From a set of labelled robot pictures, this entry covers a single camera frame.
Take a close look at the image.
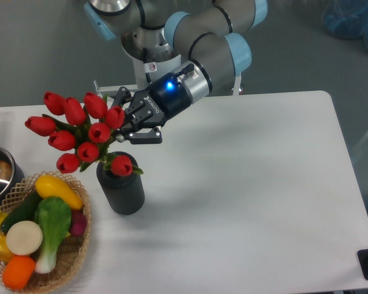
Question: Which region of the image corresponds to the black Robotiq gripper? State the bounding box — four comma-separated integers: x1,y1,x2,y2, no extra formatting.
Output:
111,73,191,145

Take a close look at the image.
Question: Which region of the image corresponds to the red tulip bouquet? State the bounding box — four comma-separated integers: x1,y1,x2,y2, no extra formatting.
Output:
25,92,143,176

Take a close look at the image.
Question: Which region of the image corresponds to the orange fruit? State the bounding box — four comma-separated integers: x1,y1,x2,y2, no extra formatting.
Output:
2,255,36,290

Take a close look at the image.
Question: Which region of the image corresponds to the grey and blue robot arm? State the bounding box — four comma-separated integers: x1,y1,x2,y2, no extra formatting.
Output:
84,1,268,144

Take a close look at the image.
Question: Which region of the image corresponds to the dark grey ribbed vase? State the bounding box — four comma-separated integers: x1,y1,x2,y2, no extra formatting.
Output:
96,151,145,215

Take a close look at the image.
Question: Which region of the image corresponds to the yellow squash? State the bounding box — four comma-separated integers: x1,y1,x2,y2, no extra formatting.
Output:
35,175,83,211

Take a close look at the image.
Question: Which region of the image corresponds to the purple red radish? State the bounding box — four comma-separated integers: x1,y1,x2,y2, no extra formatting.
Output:
69,210,87,236

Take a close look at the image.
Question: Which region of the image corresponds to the green bok choy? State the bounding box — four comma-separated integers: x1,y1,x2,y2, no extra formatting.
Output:
34,197,71,274

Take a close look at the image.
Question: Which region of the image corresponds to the dark green cucumber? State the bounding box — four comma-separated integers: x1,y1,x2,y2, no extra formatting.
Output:
0,190,42,235

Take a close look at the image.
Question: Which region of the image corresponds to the woven wicker basket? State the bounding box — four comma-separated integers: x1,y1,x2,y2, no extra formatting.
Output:
0,171,91,293

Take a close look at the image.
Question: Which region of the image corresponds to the yellow bell pepper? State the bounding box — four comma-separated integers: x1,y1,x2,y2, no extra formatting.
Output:
0,233,15,263

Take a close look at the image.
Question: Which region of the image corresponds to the blue plastic bag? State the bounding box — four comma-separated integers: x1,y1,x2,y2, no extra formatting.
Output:
321,1,368,50

